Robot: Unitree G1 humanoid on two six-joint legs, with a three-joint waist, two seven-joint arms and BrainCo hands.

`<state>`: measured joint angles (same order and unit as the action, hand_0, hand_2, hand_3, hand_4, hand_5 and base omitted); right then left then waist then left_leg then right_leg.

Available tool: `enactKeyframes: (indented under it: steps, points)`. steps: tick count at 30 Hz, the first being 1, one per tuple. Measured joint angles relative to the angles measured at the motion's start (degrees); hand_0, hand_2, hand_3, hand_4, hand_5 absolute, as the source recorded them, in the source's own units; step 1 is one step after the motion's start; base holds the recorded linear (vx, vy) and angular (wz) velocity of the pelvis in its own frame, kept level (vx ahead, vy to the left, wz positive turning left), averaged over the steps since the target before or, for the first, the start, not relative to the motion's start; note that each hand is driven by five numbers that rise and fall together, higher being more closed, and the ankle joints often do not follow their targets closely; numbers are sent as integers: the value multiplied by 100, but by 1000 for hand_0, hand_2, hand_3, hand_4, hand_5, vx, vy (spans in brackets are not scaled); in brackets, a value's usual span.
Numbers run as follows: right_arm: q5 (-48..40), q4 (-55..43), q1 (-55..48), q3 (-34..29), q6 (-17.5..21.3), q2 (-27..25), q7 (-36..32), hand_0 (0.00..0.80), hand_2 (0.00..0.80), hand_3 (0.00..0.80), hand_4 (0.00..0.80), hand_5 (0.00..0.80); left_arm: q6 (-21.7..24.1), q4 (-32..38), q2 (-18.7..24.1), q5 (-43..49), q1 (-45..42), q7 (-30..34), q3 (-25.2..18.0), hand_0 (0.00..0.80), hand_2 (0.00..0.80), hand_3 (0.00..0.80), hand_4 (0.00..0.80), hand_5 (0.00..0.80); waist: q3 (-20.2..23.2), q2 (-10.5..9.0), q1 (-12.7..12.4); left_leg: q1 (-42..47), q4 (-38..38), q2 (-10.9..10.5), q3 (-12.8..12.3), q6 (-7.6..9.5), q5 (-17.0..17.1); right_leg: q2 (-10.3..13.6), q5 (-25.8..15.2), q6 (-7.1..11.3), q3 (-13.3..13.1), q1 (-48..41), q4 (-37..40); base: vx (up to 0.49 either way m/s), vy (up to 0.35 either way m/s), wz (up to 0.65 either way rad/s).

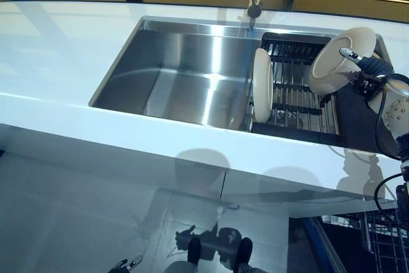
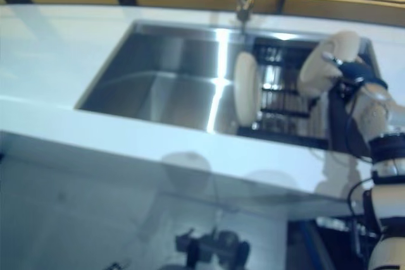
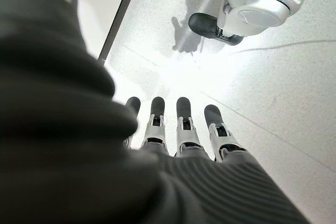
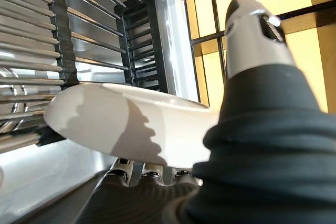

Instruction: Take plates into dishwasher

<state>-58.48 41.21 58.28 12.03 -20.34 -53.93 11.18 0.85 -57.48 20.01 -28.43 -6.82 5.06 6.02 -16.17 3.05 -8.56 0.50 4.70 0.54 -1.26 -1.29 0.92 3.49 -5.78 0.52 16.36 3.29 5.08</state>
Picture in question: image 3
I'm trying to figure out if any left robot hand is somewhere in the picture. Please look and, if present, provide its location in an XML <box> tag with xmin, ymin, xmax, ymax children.
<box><xmin>0</xmin><ymin>0</ymin><xmax>310</xmax><ymax>224</ymax></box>

